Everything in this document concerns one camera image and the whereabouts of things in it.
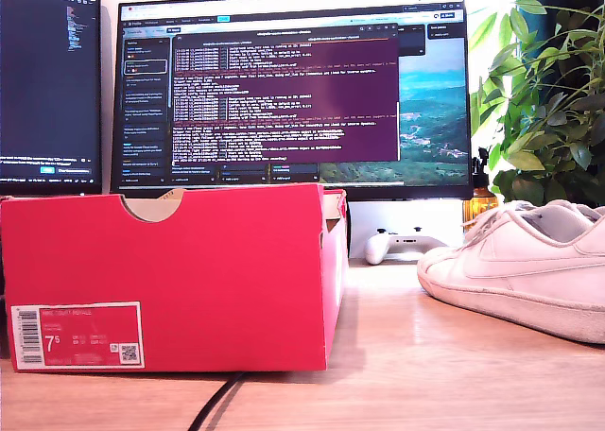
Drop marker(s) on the red cardboard shoebox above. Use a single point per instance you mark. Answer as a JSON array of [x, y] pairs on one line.
[[189, 280]]

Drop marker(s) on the narrow black computer monitor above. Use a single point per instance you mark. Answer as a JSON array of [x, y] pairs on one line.
[[47, 95]]

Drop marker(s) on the white game controller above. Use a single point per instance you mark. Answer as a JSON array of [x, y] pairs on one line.
[[378, 249]]

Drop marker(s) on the wide black computer monitor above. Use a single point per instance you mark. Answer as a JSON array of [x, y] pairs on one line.
[[293, 95]]

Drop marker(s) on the amber bottle with black pump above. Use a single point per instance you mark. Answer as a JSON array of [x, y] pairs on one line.
[[481, 197]]

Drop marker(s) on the green leafy houseplant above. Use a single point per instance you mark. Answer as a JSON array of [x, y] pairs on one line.
[[548, 119]]

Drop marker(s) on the white leather sneaker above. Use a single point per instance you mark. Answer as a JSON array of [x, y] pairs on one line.
[[510, 270]]

